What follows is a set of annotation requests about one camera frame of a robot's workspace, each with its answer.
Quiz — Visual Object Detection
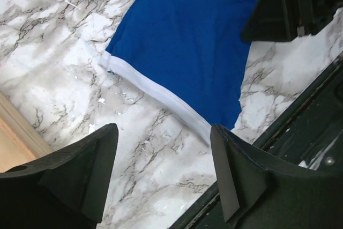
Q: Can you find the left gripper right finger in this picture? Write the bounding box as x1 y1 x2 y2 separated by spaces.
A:
210 125 342 228

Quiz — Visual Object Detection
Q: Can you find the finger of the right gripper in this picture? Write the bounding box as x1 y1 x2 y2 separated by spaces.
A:
241 0 292 42

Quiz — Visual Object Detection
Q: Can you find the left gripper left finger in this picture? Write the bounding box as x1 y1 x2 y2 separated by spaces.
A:
1 123 118 228

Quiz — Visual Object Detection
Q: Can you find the blue boxer underwear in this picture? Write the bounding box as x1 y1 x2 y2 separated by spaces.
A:
100 0 258 142

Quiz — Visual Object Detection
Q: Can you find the wooden compartment tray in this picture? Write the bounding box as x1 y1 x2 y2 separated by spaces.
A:
1 94 53 172

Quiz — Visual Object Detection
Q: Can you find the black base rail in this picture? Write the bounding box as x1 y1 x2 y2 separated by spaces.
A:
173 57 342 228

